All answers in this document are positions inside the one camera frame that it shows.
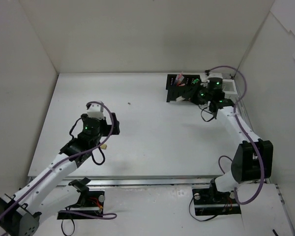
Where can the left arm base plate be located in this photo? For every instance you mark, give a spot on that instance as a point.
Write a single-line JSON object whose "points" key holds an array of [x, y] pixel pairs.
{"points": [[92, 206]]}

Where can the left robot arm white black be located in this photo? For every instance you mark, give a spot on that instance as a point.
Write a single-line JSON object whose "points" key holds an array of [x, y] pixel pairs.
{"points": [[22, 213]]}

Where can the white slotted pen holder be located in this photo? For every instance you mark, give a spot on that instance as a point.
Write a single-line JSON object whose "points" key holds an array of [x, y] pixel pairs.
{"points": [[226, 85]]}

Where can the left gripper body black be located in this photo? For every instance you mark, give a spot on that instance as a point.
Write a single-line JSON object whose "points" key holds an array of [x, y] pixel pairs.
{"points": [[113, 123]]}

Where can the aluminium rail front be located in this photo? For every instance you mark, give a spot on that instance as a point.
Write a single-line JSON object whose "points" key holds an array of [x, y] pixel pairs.
{"points": [[98, 182]]}

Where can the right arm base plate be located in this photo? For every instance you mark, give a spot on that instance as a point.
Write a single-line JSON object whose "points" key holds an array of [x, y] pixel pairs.
{"points": [[206, 202]]}

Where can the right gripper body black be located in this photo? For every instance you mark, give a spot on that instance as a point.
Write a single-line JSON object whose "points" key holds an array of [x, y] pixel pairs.
{"points": [[190, 91]]}

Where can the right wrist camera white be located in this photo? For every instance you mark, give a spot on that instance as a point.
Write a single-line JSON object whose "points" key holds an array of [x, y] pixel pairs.
{"points": [[213, 78]]}

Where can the black slotted pen holder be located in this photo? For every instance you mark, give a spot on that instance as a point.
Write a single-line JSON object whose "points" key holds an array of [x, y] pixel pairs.
{"points": [[175, 91]]}

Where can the white eraser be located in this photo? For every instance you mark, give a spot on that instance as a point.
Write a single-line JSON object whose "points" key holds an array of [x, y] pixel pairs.
{"points": [[180, 99]]}

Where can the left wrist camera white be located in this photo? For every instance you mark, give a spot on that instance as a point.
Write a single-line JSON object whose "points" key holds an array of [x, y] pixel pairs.
{"points": [[95, 110]]}

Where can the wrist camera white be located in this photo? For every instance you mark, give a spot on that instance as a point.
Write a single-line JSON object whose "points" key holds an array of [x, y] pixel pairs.
{"points": [[95, 110], [213, 78]]}

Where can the pink translucent pen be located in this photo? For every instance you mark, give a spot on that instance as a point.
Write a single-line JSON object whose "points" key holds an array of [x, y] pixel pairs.
{"points": [[179, 78]]}

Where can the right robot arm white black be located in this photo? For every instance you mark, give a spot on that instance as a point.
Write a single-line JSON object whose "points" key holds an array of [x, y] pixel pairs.
{"points": [[253, 157]]}

